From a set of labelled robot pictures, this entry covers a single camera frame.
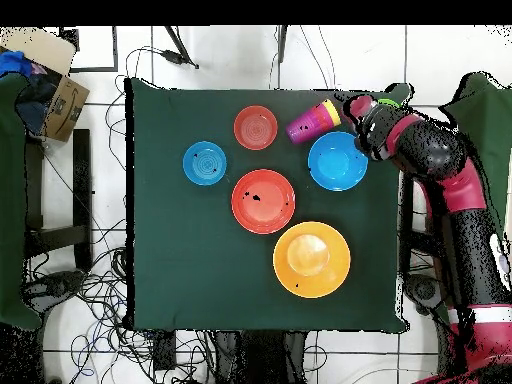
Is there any purple plastic cup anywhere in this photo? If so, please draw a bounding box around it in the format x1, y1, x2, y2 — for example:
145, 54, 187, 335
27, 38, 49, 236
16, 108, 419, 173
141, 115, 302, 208
285, 112, 323, 146

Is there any large blue plastic bowl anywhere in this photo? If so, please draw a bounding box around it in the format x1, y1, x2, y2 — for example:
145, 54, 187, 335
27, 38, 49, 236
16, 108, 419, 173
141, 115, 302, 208
307, 130, 370, 192

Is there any brown cardboard box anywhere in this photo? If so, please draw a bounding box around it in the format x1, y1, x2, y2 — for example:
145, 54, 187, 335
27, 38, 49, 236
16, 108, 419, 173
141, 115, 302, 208
0, 26, 91, 143

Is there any yellow plastic cup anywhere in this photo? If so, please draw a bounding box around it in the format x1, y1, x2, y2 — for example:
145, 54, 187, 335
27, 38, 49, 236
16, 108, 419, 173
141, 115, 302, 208
322, 98, 343, 126

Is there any black tripod leg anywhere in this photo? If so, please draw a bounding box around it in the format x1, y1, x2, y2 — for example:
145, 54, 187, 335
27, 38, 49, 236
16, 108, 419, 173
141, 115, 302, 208
276, 25, 289, 64
163, 25, 200, 70

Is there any green cloth covered table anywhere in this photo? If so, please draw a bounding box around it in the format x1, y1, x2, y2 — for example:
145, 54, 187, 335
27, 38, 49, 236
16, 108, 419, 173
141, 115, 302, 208
439, 71, 512, 249
0, 73, 43, 331

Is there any small black power box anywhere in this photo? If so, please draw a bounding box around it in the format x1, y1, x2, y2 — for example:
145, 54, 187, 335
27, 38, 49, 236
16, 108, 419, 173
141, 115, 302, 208
153, 331, 177, 371

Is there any wide orange-red shallow bowl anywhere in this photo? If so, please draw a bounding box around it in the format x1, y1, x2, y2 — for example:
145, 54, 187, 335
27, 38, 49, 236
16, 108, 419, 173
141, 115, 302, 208
230, 168, 297, 235

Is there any small blue plastic bowl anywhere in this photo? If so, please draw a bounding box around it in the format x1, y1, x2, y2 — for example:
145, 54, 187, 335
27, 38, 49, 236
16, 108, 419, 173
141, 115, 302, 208
182, 140, 228, 187

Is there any dark green table cloth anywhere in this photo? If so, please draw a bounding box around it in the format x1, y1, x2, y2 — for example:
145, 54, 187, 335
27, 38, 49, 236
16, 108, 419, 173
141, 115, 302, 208
125, 77, 413, 333

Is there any black metal frame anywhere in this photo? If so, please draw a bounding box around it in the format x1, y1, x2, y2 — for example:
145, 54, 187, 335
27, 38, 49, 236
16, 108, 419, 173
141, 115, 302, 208
59, 25, 119, 74

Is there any large orange plastic bowl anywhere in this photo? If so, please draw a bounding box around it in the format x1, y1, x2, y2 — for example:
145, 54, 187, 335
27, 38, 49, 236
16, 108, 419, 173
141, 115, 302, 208
272, 221, 352, 299

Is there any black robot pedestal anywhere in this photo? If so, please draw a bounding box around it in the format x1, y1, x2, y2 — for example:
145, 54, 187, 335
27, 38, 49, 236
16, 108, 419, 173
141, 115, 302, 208
215, 330, 309, 384

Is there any orange-red plastic cup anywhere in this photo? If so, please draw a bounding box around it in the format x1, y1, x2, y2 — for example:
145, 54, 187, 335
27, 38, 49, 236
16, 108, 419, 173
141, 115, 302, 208
311, 104, 333, 134

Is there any black chair frame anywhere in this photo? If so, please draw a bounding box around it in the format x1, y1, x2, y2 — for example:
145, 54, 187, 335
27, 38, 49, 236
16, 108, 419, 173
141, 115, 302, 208
23, 128, 93, 273

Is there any magenta-red plastic cup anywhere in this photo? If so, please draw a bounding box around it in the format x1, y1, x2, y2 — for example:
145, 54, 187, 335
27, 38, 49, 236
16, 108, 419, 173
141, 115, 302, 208
317, 101, 338, 130

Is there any blue cloth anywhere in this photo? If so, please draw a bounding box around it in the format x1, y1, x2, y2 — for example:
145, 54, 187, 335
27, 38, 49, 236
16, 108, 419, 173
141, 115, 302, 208
0, 50, 33, 78

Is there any tangle of black cables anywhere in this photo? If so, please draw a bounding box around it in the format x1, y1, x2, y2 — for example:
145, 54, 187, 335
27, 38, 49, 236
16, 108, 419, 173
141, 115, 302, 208
23, 215, 217, 384

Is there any small orange-red ringed bowl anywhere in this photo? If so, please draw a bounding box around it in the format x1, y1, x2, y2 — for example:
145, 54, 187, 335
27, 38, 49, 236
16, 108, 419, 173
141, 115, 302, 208
233, 104, 280, 152

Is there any black rounded floor base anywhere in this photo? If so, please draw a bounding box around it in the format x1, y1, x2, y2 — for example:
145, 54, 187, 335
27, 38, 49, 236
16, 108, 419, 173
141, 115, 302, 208
23, 269, 85, 307
403, 273, 445, 317

